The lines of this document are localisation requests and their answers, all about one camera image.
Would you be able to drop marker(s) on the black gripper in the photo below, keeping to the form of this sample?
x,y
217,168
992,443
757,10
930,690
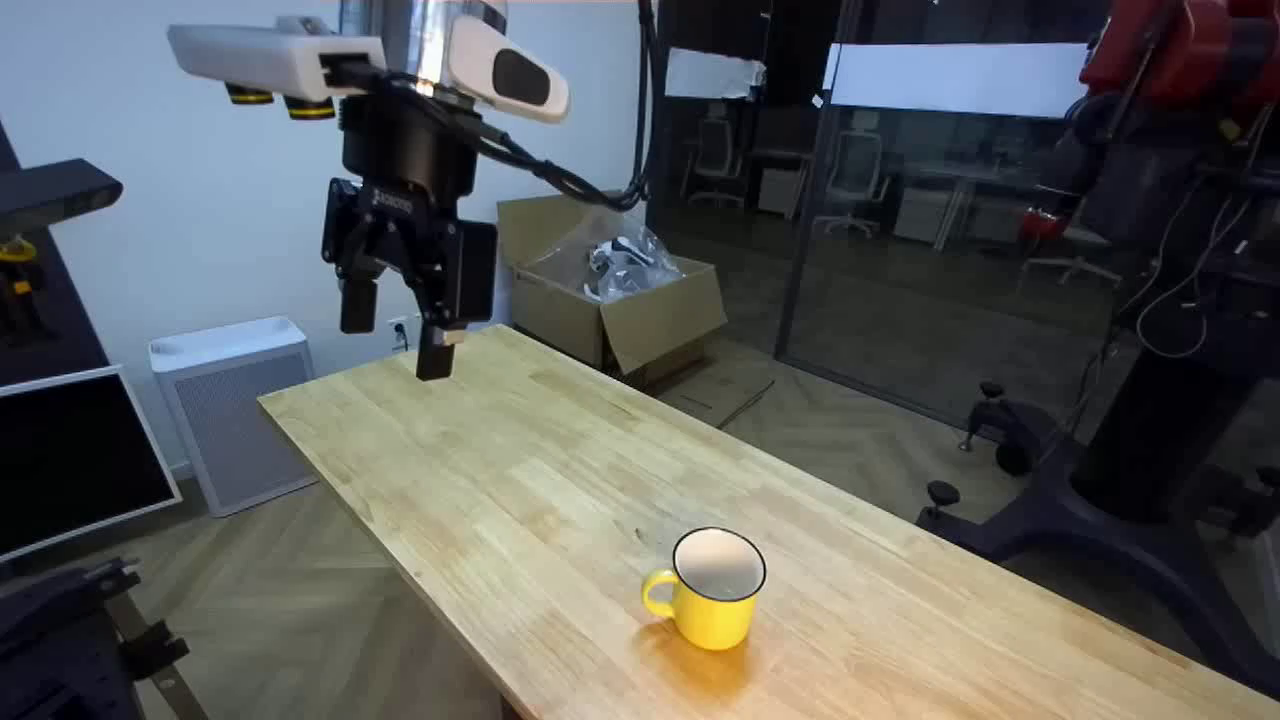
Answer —
x,y
406,144

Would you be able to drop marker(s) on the yellow enamel mug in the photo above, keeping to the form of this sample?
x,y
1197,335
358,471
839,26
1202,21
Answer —
x,y
712,606

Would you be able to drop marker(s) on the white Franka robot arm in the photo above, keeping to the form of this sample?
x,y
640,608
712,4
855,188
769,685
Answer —
x,y
507,64

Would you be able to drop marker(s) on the white air purifier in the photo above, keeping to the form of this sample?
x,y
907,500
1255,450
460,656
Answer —
x,y
233,413

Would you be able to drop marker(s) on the clear plastic bag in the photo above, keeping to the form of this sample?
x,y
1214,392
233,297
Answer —
x,y
624,264

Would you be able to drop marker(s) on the open cardboard box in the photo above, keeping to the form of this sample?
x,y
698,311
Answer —
x,y
640,323

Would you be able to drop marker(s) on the flat cardboard sheet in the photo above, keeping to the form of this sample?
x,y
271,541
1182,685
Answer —
x,y
722,387

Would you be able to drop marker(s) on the white office chair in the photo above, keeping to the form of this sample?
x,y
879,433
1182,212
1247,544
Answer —
x,y
855,183
719,152

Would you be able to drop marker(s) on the black metal rack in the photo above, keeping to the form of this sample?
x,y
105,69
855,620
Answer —
x,y
55,194

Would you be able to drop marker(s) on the yellow tool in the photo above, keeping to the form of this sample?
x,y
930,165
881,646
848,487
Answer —
x,y
18,260

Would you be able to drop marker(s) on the small white rectangular panel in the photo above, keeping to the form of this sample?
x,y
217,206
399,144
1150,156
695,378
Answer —
x,y
712,75

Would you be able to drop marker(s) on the black tripod head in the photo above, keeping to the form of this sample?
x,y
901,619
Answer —
x,y
67,642

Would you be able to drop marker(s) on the white office desk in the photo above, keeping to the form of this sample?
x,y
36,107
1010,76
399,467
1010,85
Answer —
x,y
955,206

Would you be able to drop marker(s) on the large white rectangular panel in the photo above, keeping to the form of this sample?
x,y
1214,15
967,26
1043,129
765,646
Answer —
x,y
955,76

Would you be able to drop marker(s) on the red office chair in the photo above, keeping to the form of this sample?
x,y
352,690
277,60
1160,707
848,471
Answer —
x,y
1052,227

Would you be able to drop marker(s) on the red robot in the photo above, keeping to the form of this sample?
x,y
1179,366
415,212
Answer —
x,y
1173,46

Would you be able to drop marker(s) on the white wall outlet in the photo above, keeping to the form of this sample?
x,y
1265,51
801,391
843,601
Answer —
x,y
400,331

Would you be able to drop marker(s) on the black screen with white frame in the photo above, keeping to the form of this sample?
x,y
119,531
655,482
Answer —
x,y
67,461

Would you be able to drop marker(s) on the black wheeled robot pedestal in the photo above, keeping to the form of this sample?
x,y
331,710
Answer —
x,y
1160,424

